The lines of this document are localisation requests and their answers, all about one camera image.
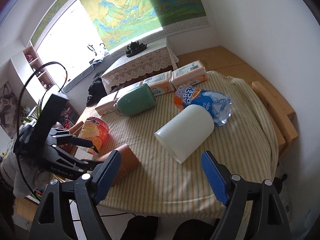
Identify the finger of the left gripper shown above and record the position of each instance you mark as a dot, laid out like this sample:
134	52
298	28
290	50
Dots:
72	163
75	139

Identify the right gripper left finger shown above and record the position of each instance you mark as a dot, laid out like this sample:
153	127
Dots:
53	218

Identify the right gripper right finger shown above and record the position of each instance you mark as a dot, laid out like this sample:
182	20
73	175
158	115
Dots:
267	220

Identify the orange patterned paper cup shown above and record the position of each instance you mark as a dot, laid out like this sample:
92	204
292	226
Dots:
129	161

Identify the green plant leaves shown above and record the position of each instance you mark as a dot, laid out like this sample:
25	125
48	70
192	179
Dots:
34	114

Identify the pink orange plastic jar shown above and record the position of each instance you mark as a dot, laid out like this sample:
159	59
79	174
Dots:
95	130

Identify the black bag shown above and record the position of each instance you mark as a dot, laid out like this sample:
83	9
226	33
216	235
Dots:
96	92

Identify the green thermos bottle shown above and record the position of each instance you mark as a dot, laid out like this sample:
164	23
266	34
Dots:
135	101

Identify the crushed blue water bottle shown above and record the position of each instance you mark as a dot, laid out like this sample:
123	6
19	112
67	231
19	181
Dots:
216	103

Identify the wooden bench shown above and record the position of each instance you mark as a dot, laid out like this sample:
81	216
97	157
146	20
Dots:
226	63

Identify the tissue pack middle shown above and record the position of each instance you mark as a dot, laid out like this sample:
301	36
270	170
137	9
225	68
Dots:
160	84

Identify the black teapot on tray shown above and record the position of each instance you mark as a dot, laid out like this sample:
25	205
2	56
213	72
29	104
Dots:
135	48

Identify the tissue pack right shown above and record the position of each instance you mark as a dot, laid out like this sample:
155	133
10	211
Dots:
190	74

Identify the lace-covered side table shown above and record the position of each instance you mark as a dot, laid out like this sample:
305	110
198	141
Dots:
157	56

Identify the white wall shelf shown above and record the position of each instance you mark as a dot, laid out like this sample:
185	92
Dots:
25	63

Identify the landscape painting wall scroll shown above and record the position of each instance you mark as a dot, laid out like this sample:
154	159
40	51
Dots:
114	23

